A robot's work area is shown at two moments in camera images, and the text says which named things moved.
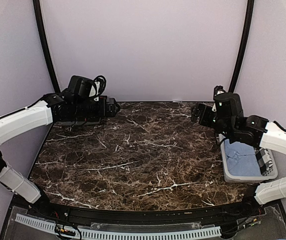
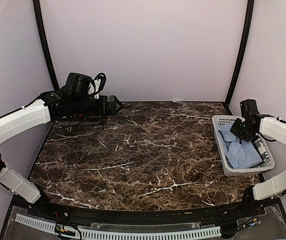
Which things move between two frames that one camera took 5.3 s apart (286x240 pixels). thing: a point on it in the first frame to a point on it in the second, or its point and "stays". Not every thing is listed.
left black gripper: (103, 112) stays
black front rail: (199, 215) stays
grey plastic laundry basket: (270, 175) to (223, 119)
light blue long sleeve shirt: (241, 159) stays
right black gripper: (203, 120) to (234, 130)
